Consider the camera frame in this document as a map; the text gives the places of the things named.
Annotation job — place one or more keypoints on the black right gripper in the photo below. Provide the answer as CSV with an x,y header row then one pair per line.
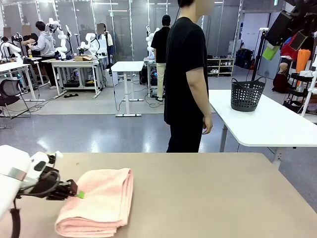
x,y
305,17

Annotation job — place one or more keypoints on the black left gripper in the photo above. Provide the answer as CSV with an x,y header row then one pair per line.
x,y
45,183

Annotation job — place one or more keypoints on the pink towel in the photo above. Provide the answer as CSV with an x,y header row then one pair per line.
x,y
99,198

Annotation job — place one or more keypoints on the dark grey perforated basket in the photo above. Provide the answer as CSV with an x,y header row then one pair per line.
x,y
245,99

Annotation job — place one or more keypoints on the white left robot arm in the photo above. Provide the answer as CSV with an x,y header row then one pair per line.
x,y
12,161

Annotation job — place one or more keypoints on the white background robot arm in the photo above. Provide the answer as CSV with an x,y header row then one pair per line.
x,y
12,48
151,37
62,37
90,38

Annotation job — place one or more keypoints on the person's right forearm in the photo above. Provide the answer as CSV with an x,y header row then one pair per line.
x,y
200,101

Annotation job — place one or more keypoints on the person's right hand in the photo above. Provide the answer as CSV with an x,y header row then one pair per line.
x,y
208,125

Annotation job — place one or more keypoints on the mannequin in red blue garment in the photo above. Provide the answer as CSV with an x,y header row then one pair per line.
x,y
287,49

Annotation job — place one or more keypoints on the orange fabric roll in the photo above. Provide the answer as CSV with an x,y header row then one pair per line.
x,y
303,59

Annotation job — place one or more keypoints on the black tripod with white top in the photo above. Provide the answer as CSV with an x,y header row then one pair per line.
x,y
260,49

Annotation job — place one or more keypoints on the black utility cart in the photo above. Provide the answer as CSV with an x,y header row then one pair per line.
x,y
299,76

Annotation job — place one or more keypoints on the seated mannequin in dark red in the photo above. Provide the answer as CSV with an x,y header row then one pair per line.
x,y
281,81

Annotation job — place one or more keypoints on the black bags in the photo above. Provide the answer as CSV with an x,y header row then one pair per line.
x,y
244,58

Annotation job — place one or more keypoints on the white shoe rack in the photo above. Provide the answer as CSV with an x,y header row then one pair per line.
x,y
221,59

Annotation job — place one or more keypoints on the large white table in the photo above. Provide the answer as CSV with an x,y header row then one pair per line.
x,y
260,124

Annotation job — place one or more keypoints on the black power strip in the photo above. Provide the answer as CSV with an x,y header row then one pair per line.
x,y
71,96

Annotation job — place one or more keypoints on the person in black t-shirt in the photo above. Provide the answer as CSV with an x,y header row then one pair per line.
x,y
183,62

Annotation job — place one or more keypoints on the black office chair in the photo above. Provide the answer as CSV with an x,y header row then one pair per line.
x,y
8,88

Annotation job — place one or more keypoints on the bystander in beige trousers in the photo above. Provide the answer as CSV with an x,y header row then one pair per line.
x,y
161,42

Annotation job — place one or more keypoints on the long white robot desk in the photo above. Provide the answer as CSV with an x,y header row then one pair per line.
x,y
71,62

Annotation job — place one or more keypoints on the cardboard box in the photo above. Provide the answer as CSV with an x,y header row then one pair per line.
x,y
81,59

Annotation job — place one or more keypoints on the white desk with equipment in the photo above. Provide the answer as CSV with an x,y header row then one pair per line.
x,y
12,65

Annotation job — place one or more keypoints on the small white standing desk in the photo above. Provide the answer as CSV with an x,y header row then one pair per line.
x,y
126,65

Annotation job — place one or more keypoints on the bystander in black shirt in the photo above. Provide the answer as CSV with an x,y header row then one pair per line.
x,y
26,44

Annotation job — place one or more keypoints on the bystander in white shirt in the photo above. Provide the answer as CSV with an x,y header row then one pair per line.
x,y
109,41

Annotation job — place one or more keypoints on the white panel on stand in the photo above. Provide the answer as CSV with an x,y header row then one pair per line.
x,y
68,30

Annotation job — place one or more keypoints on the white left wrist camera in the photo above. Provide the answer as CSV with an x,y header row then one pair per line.
x,y
59,155

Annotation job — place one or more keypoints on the white rack frame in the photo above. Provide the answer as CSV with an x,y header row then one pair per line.
x,y
307,101

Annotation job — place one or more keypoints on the black camera pole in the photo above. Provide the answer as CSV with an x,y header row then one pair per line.
x,y
107,49

